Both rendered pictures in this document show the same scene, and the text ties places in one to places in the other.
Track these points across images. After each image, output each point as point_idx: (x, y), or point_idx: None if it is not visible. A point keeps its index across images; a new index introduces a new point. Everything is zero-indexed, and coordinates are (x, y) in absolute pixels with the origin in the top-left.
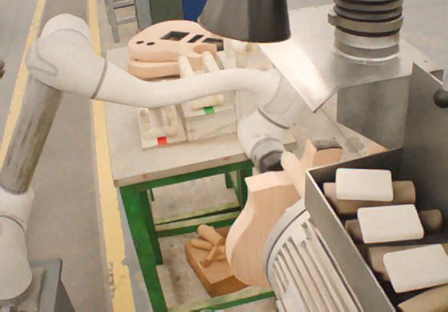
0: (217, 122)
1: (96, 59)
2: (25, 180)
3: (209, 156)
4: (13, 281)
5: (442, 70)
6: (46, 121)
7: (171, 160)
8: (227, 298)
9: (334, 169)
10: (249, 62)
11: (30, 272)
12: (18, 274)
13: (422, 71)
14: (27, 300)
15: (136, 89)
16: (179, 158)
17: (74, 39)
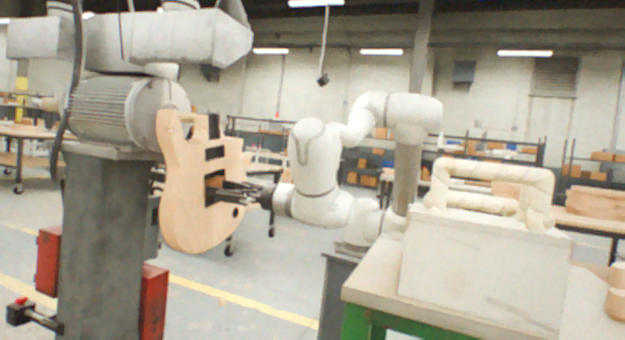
0: None
1: (359, 104)
2: (393, 202)
3: (375, 251)
4: (345, 228)
5: (134, 15)
6: (395, 162)
7: (388, 243)
8: None
9: (169, 64)
10: (485, 219)
11: (354, 239)
12: (347, 227)
13: (143, 13)
14: (343, 247)
15: (348, 126)
16: (388, 245)
17: (376, 95)
